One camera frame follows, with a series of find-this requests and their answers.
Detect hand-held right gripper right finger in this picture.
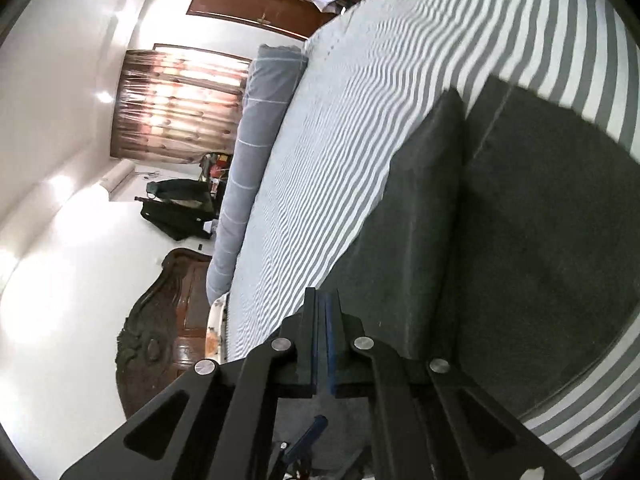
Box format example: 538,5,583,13
324,289,583,480

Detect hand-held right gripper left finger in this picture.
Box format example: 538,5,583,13
59,287,326,480

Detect dark grey denim pants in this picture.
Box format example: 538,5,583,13
272,75,640,480

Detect floral white pillow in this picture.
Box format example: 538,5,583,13
205,295,231,361

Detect carved dark wooden headboard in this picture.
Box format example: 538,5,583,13
115,247,213,418

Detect grey duvet with white lines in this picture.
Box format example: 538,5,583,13
206,44,309,306

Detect hanging dark clothes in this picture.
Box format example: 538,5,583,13
135,177,218,241

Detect grey white striped bed sheet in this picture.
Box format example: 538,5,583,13
220,0,640,480

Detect white air conditioner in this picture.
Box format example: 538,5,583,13
99,160,136,193

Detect brown patterned curtain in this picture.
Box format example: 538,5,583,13
110,44,251,163

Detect brown wooden wardrobe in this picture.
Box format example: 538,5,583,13
160,0,336,41

